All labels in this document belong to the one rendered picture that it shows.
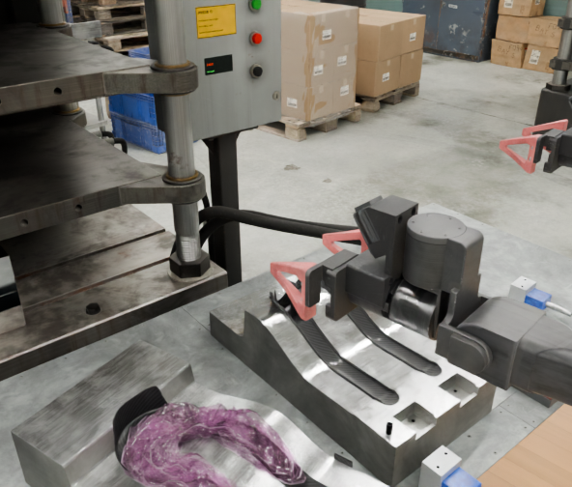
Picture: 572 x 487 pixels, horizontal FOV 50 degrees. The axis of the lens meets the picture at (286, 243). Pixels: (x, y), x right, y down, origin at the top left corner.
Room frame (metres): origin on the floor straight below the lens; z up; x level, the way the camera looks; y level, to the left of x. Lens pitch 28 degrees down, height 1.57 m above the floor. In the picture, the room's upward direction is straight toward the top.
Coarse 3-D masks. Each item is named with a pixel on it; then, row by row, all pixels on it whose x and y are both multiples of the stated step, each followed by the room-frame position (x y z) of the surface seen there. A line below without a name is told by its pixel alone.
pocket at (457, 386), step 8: (456, 376) 0.80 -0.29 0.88; (440, 384) 0.77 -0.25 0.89; (448, 384) 0.79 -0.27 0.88; (456, 384) 0.80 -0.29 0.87; (464, 384) 0.79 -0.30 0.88; (472, 384) 0.77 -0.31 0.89; (448, 392) 0.78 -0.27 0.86; (456, 392) 0.78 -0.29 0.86; (464, 392) 0.78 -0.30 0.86; (472, 392) 0.77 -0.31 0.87; (464, 400) 0.75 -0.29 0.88
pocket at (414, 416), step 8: (408, 408) 0.72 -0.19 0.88; (416, 408) 0.73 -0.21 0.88; (424, 408) 0.72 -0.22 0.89; (400, 416) 0.71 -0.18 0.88; (408, 416) 0.72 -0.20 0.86; (416, 416) 0.72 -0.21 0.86; (424, 416) 0.71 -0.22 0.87; (432, 416) 0.70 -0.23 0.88; (408, 424) 0.71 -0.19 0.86; (416, 424) 0.71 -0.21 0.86; (424, 424) 0.71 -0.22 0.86; (432, 424) 0.69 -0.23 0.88; (416, 432) 0.69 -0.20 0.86; (424, 432) 0.68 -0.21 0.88
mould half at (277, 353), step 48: (240, 336) 0.94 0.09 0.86; (288, 336) 0.86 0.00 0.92; (336, 336) 0.89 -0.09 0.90; (288, 384) 0.83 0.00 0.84; (336, 384) 0.78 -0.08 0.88; (384, 384) 0.77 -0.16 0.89; (432, 384) 0.77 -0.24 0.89; (480, 384) 0.77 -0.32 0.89; (336, 432) 0.73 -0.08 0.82; (384, 432) 0.66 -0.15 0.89; (432, 432) 0.69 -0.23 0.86; (384, 480) 0.65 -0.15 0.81
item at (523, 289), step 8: (520, 280) 1.15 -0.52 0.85; (528, 280) 1.15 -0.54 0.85; (512, 288) 1.13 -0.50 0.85; (520, 288) 1.12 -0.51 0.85; (528, 288) 1.12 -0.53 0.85; (512, 296) 1.13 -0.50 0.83; (520, 296) 1.12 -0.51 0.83; (528, 296) 1.11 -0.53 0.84; (536, 296) 1.11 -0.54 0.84; (544, 296) 1.11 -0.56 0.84; (536, 304) 1.09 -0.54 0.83; (544, 304) 1.09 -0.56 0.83; (552, 304) 1.09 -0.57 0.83; (560, 312) 1.07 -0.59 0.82; (568, 312) 1.06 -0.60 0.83
